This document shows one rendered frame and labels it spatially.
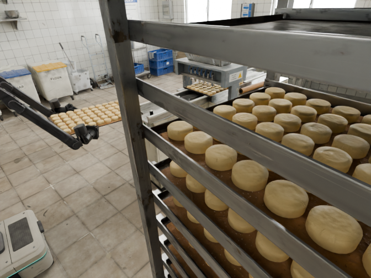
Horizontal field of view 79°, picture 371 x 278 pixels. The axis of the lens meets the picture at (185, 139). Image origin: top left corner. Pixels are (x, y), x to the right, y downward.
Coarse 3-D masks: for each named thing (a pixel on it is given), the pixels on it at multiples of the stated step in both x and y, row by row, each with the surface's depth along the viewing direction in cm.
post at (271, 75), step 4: (280, 0) 56; (284, 0) 55; (288, 0) 55; (292, 0) 56; (280, 4) 56; (284, 4) 56; (288, 4) 55; (292, 4) 56; (268, 72) 65; (272, 72) 64; (268, 76) 66; (272, 76) 65; (276, 76) 65; (276, 80) 65
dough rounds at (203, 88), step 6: (192, 84) 254; (198, 84) 255; (204, 84) 253; (210, 84) 252; (240, 84) 255; (198, 90) 240; (204, 90) 239; (210, 90) 235; (216, 90) 234; (222, 90) 238; (210, 96) 227
